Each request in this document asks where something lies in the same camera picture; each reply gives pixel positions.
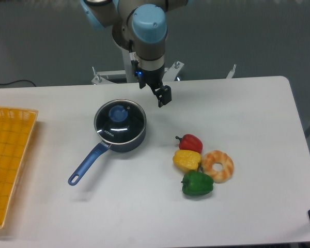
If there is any black cable on floor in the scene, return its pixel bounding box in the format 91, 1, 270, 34
0, 79, 37, 87

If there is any yellow toy bell pepper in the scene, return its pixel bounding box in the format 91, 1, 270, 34
173, 150, 202, 173

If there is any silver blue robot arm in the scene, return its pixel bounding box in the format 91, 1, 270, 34
81, 1, 189, 107

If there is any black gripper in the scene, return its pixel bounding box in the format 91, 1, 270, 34
134, 67, 172, 107

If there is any red toy bell pepper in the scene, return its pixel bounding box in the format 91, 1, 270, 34
175, 134, 203, 153

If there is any black cable on pedestal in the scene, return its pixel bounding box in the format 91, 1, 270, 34
128, 39, 143, 83

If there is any orange toy shrimp ring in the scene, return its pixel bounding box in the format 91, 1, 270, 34
201, 150, 235, 184

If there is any white metal base frame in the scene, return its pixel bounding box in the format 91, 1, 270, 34
91, 60, 237, 85

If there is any yellow plastic basket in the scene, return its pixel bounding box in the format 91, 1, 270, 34
0, 106, 38, 229

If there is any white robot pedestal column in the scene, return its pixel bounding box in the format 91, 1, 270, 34
112, 25, 168, 84

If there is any glass pot lid blue knob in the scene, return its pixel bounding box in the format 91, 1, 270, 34
94, 99, 147, 144

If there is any dark blue saucepan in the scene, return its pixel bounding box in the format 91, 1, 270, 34
68, 130, 146, 186

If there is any green toy bell pepper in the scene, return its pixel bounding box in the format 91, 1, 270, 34
181, 171, 214, 196

